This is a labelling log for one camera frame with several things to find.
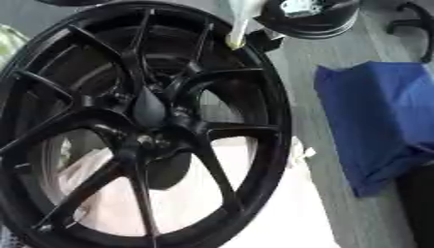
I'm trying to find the black round object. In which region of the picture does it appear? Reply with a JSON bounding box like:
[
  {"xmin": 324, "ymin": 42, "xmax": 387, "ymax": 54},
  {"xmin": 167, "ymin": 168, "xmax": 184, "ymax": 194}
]
[{"xmin": 34, "ymin": 0, "xmax": 115, "ymax": 8}]

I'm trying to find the blue cloth bag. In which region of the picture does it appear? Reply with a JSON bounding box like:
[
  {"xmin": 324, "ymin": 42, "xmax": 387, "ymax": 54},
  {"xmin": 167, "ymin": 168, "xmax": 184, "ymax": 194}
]
[{"xmin": 313, "ymin": 60, "xmax": 434, "ymax": 199}]

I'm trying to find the black chair base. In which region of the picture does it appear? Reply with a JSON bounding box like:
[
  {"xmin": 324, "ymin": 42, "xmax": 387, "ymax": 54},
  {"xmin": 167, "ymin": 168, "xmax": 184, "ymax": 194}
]
[{"xmin": 385, "ymin": 1, "xmax": 434, "ymax": 64}]

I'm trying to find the black round wheel rim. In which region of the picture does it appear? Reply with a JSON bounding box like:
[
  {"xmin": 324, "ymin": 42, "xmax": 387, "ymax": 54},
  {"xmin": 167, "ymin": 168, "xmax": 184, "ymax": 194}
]
[{"xmin": 252, "ymin": 0, "xmax": 363, "ymax": 41}]

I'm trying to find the black rounded wheel support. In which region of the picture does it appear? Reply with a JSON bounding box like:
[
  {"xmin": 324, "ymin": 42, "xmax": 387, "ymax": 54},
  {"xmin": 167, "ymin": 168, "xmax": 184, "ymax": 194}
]
[{"xmin": 143, "ymin": 150, "xmax": 196, "ymax": 192}]

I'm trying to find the green and white cloth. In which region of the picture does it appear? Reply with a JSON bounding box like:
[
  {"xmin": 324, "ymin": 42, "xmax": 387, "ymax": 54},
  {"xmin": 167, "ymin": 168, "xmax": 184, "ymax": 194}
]
[{"xmin": 0, "ymin": 23, "xmax": 31, "ymax": 70}]

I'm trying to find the black spoked wheel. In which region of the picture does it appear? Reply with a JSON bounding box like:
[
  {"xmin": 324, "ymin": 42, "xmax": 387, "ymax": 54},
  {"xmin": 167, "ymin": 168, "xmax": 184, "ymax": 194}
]
[{"xmin": 0, "ymin": 0, "xmax": 294, "ymax": 248}]

